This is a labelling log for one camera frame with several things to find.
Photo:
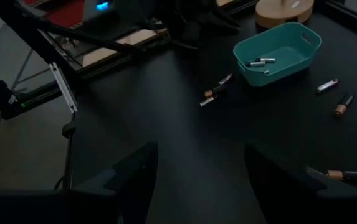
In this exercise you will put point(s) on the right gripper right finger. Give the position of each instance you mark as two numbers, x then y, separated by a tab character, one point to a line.
278	193

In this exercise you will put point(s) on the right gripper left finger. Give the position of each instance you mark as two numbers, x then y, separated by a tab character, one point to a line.
137	186

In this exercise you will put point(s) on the copper black AA battery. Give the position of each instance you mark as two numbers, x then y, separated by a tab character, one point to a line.
335	175
210	93
341	107

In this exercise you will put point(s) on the silver AAA battery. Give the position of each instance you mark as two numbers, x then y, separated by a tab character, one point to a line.
207	101
225	78
254	64
268	60
327	86

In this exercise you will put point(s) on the white shade table lamp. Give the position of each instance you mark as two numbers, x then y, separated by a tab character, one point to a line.
278	14

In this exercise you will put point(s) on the teal plastic bin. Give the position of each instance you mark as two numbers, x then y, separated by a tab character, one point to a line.
290	46

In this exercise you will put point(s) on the white metal bracket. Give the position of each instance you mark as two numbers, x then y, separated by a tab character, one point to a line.
63	88

